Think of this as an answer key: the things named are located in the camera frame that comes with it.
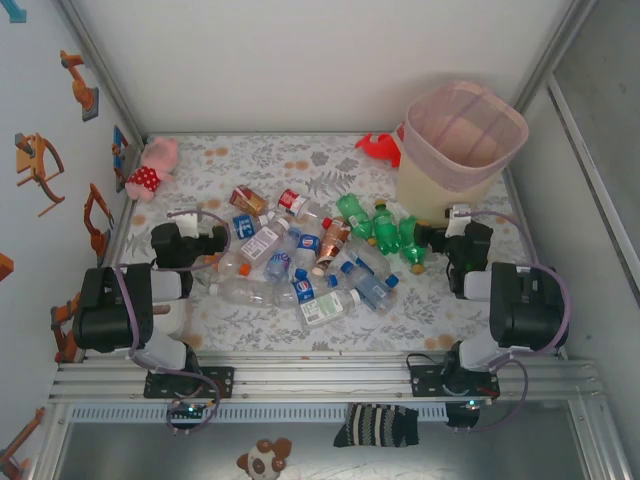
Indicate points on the green Sprite bottle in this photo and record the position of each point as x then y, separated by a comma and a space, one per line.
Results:
355, 215
412, 250
387, 230

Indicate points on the small bottle blue label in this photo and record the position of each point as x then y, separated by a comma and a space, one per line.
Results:
245, 226

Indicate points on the clear bottle orange cap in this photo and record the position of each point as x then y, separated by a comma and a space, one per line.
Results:
244, 270

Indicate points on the amber tea bottle red label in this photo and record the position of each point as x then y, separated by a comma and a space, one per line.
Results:
247, 200

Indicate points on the large clear bottle white cap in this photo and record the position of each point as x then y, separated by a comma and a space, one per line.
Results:
245, 292

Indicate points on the crushed clear bottle blue cap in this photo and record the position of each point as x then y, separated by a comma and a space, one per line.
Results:
372, 260

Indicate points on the water bottle blue label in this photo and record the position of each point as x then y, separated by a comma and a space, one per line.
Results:
372, 287

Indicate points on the clear cola bottle red label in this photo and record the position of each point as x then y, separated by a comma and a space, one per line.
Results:
290, 200

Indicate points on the Pepsi bottle blue label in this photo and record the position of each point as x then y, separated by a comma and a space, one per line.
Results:
308, 243
303, 291

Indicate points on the brown coffee bottle red cap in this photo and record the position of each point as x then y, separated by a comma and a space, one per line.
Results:
332, 245

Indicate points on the bottle with green white label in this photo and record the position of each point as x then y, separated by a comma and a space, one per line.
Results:
325, 307

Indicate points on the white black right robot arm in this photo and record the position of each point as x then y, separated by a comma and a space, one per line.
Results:
520, 310

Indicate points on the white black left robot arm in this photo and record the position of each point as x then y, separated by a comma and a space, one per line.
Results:
100, 310

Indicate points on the cream bin with pink liner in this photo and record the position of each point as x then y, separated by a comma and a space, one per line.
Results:
425, 185

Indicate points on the pink pig plush toy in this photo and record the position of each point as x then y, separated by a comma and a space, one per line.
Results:
150, 175

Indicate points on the white slotted box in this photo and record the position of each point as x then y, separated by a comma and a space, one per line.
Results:
175, 322

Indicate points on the red shark plush toy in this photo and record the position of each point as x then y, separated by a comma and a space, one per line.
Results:
380, 147

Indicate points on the floral tablecloth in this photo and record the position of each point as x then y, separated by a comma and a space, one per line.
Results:
260, 330

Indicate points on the small circuit board green light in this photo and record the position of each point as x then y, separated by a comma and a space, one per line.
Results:
189, 410
472, 403

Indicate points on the black white striped sock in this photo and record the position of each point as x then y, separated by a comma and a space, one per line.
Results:
375, 425

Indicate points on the brown white plush toy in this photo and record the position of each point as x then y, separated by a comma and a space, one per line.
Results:
260, 460

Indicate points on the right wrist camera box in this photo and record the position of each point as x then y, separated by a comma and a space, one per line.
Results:
457, 220

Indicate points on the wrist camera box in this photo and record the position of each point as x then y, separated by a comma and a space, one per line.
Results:
186, 220
457, 220

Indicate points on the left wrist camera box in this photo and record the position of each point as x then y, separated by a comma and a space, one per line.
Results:
186, 220

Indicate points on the blue orange wall sticker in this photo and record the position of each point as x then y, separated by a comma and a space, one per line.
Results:
120, 145

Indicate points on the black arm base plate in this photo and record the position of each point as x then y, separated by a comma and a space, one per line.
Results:
425, 382
222, 382

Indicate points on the orange chair wall sticker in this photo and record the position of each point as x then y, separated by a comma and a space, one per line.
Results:
30, 165

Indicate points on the orange block wall sticker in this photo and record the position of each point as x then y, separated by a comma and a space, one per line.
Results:
5, 267

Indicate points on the aluminium mounting rail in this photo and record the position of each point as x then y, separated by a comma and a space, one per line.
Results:
320, 380

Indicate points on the aluminium frame post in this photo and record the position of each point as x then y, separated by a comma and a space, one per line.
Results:
555, 50
100, 65

